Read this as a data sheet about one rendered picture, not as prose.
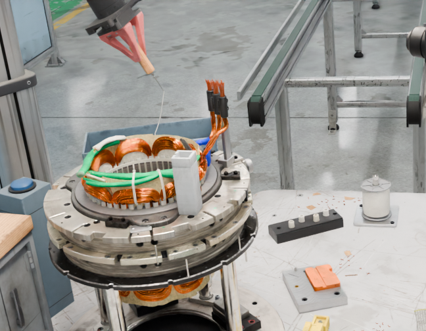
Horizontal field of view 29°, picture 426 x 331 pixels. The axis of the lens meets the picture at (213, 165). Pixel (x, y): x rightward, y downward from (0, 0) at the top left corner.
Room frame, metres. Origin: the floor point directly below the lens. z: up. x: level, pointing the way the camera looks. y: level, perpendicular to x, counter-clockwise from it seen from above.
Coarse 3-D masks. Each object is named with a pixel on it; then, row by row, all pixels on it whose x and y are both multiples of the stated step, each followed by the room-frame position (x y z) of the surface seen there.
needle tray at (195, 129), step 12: (192, 120) 1.50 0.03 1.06; (204, 120) 1.50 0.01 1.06; (96, 132) 1.49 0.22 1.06; (108, 132) 1.49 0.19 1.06; (120, 132) 1.49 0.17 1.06; (132, 132) 1.49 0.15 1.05; (144, 132) 1.49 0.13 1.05; (156, 132) 1.49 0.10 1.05; (168, 132) 1.49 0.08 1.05; (180, 132) 1.49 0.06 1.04; (192, 132) 1.50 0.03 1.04; (204, 132) 1.50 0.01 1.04; (84, 144) 1.43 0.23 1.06; (216, 144) 1.39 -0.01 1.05; (84, 156) 1.39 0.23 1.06
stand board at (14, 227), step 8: (0, 216) 1.17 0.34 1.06; (8, 216) 1.17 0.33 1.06; (16, 216) 1.16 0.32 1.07; (24, 216) 1.16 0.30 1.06; (0, 224) 1.14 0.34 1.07; (8, 224) 1.14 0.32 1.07; (16, 224) 1.14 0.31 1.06; (24, 224) 1.14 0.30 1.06; (32, 224) 1.16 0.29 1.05; (0, 232) 1.11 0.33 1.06; (8, 232) 1.11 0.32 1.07; (16, 232) 1.12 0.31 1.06; (24, 232) 1.14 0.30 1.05; (0, 240) 1.09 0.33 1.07; (8, 240) 1.10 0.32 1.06; (16, 240) 1.12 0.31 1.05; (0, 248) 1.08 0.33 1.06; (8, 248) 1.09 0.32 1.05; (0, 256) 1.07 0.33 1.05
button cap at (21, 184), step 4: (16, 180) 1.35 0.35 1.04; (20, 180) 1.35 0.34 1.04; (24, 180) 1.34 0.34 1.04; (28, 180) 1.34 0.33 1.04; (32, 180) 1.35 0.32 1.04; (12, 184) 1.33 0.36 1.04; (16, 184) 1.33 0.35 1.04; (20, 184) 1.33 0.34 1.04; (24, 184) 1.33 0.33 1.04; (28, 184) 1.33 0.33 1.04; (32, 184) 1.34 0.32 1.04; (12, 188) 1.33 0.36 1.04; (16, 188) 1.32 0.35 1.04; (20, 188) 1.32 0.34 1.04; (24, 188) 1.32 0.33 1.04
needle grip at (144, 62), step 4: (140, 48) 1.42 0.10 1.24; (132, 52) 1.42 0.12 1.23; (140, 52) 1.42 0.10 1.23; (144, 56) 1.42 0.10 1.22; (144, 60) 1.42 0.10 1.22; (148, 60) 1.42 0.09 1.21; (144, 64) 1.42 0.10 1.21; (148, 64) 1.42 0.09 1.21; (144, 68) 1.42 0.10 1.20; (148, 68) 1.42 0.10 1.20; (152, 68) 1.42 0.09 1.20; (148, 72) 1.42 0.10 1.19
